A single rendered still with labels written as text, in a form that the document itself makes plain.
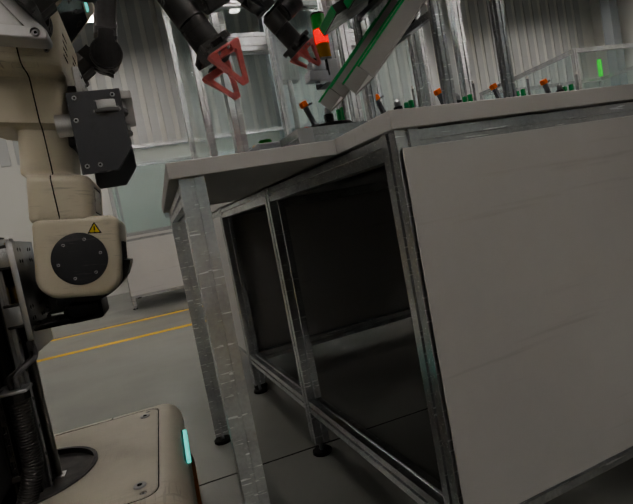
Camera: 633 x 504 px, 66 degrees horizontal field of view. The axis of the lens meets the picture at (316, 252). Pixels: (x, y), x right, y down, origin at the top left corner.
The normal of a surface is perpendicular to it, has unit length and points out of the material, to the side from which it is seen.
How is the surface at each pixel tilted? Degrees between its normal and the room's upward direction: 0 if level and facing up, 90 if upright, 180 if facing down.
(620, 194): 90
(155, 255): 90
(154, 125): 90
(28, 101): 90
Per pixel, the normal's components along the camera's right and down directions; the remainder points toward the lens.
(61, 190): 0.31, 0.01
